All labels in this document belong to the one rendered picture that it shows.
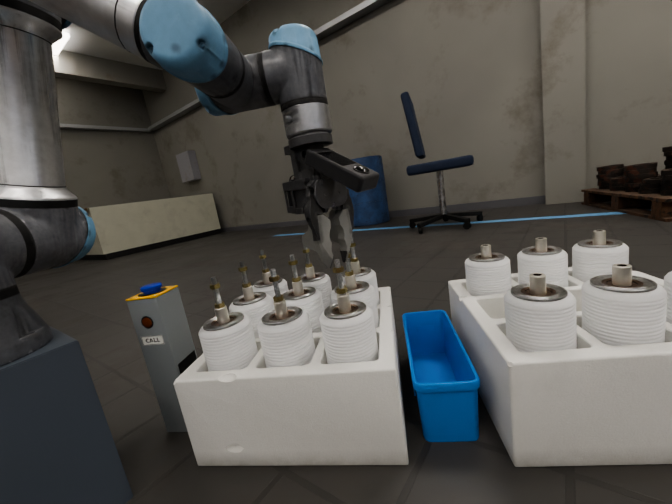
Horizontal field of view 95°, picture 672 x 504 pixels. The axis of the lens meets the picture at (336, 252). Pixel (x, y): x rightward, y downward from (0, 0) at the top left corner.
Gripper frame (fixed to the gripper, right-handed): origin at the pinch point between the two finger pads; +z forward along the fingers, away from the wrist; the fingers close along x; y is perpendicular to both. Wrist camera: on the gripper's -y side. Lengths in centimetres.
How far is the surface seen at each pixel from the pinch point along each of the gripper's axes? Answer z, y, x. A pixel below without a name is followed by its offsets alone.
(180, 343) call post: 15.2, 32.9, 19.0
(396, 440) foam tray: 29.7, -8.9, 2.5
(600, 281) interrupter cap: 9.4, -31.6, -25.1
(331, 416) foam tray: 24.9, -0.9, 8.4
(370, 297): 11.2, 2.8, -9.7
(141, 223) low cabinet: -10, 534, -91
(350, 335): 12.3, -2.9, 3.1
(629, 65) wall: -70, -21, -334
